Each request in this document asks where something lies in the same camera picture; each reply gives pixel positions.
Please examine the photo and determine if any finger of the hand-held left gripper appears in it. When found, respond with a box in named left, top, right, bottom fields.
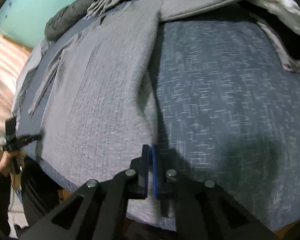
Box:
left=17, top=134, right=42, bottom=147

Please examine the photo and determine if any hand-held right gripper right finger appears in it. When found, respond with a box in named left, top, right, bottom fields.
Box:
left=151, top=146, right=280, bottom=240

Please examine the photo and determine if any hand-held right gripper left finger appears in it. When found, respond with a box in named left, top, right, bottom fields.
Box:
left=20, top=144, right=150, bottom=240

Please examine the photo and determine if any grey knit sweater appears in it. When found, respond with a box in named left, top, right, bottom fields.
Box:
left=27, top=0, right=290, bottom=225

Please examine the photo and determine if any person's left hand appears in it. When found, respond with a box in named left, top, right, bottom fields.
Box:
left=0, top=152, right=25, bottom=177

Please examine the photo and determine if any person's black clothing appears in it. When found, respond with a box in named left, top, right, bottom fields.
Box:
left=0, top=155, right=63, bottom=240

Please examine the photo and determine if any light grey blanket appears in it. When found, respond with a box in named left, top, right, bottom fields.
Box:
left=11, top=40, right=50, bottom=115

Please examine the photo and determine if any bed with blue sheet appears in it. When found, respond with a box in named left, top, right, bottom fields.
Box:
left=11, top=0, right=300, bottom=233

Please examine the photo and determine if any dark grey rolled duvet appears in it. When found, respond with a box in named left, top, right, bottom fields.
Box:
left=45, top=0, right=103, bottom=41

